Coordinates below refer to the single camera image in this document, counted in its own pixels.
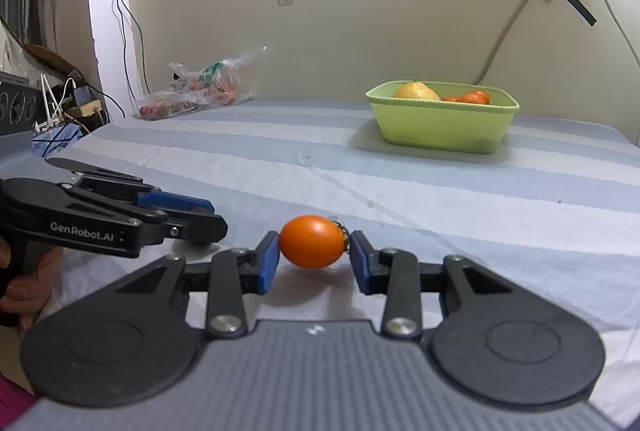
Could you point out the brown wooden object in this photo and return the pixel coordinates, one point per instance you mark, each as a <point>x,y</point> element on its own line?
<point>52,58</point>

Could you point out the orange tomato with green stem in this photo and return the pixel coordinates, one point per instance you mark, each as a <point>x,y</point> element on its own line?
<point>310,242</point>

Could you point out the beige power strip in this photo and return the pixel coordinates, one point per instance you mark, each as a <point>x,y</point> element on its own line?
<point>87,108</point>

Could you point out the person's left hand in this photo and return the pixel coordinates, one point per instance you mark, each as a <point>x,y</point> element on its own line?
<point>27,298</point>

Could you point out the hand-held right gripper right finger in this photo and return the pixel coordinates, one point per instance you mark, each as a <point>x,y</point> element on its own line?
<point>359,262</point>

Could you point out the pink clothing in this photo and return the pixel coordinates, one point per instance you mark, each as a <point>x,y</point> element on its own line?
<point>12,403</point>

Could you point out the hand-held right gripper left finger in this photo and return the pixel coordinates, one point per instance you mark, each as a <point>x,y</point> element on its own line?
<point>270,262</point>

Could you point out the striped blue white bedsheet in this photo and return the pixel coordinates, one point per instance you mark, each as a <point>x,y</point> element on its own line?
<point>475,211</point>

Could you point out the black speaker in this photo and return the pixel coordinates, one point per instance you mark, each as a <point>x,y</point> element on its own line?
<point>15,108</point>

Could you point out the light green plastic basket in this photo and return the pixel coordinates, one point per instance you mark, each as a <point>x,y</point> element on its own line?
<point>440,128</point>

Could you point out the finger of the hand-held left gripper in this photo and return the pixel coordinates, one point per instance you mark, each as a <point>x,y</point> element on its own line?
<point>205,228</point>
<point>170,200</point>

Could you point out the yellow lemon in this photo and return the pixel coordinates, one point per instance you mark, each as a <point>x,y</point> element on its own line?
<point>416,92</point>

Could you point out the clear plastic bag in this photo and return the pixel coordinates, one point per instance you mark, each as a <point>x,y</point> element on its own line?
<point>200,93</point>

